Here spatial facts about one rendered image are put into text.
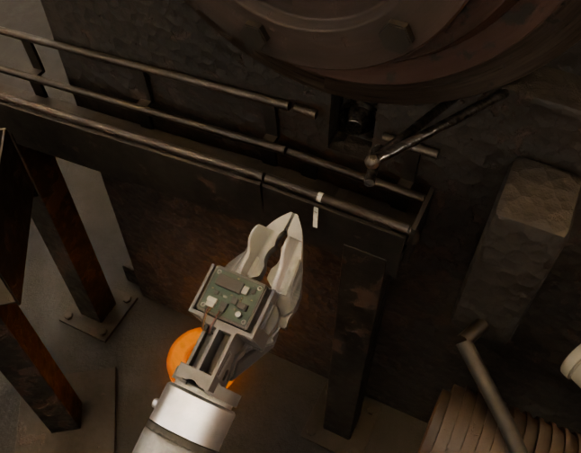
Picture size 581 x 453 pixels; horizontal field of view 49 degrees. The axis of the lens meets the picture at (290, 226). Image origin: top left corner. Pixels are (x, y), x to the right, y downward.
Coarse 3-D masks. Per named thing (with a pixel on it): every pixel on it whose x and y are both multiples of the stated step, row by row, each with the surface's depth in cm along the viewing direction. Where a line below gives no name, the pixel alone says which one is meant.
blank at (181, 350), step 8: (200, 328) 143; (184, 336) 142; (192, 336) 142; (176, 344) 141; (184, 344) 141; (192, 344) 141; (168, 352) 140; (176, 352) 140; (184, 352) 140; (168, 360) 138; (176, 360) 138; (184, 360) 138; (168, 368) 137
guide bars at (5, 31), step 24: (24, 48) 98; (72, 48) 92; (0, 72) 101; (24, 72) 100; (144, 72) 89; (168, 72) 87; (48, 96) 103; (96, 96) 95; (144, 96) 93; (240, 96) 83; (264, 96) 82; (144, 120) 95; (168, 120) 91; (192, 120) 89; (264, 120) 85; (264, 144) 85; (312, 168) 85; (336, 168) 82; (408, 168) 80; (408, 192) 80
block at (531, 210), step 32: (512, 192) 67; (544, 192) 67; (576, 192) 67; (512, 224) 65; (544, 224) 65; (480, 256) 71; (512, 256) 69; (544, 256) 67; (480, 288) 75; (512, 288) 73; (512, 320) 77
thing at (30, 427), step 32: (0, 160) 81; (0, 192) 79; (32, 192) 93; (0, 224) 78; (0, 256) 77; (0, 288) 82; (0, 320) 96; (0, 352) 103; (32, 352) 108; (32, 384) 114; (64, 384) 124; (96, 384) 138; (32, 416) 134; (64, 416) 126; (96, 416) 134; (32, 448) 130; (64, 448) 130; (96, 448) 130
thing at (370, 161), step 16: (496, 96) 65; (432, 112) 64; (464, 112) 62; (416, 128) 61; (432, 128) 60; (448, 128) 61; (400, 144) 58; (416, 144) 59; (368, 160) 56; (384, 160) 56; (368, 176) 58
